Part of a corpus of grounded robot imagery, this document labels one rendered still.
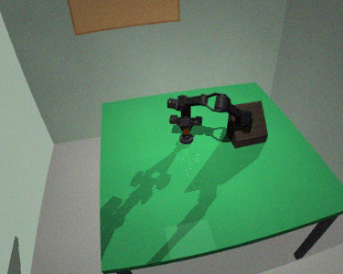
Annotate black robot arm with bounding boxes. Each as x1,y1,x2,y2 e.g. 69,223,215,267
167,92,252,130

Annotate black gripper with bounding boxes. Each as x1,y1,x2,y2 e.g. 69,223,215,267
169,111,202,131

